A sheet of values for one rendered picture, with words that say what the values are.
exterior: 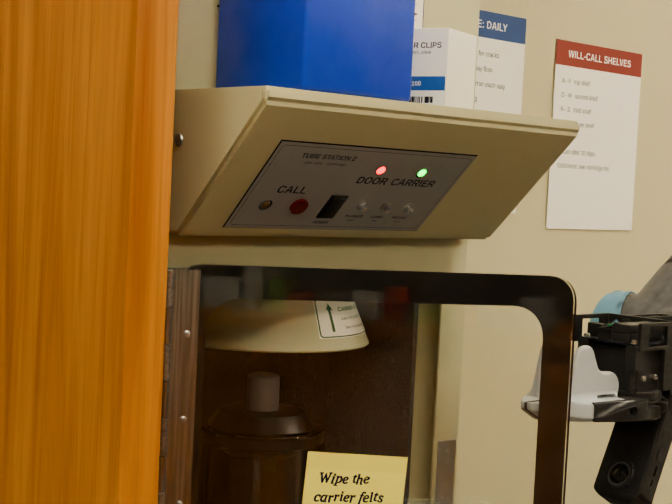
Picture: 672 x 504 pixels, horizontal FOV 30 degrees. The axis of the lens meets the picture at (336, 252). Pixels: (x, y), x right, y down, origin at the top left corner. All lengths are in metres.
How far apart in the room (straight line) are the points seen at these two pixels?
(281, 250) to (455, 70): 0.19
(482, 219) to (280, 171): 0.24
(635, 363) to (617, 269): 0.97
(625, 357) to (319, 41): 0.39
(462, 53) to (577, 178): 0.96
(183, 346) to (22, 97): 0.20
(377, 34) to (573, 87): 1.05
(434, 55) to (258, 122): 0.19
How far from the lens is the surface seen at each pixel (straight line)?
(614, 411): 1.02
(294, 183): 0.87
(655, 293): 1.28
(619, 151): 1.99
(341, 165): 0.88
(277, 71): 0.84
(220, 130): 0.83
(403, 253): 1.04
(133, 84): 0.77
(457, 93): 0.96
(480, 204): 1.02
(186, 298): 0.88
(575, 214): 1.91
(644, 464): 1.09
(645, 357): 1.06
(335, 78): 0.84
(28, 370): 0.88
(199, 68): 0.90
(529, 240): 1.83
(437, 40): 0.95
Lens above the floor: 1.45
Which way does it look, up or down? 3 degrees down
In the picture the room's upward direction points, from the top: 3 degrees clockwise
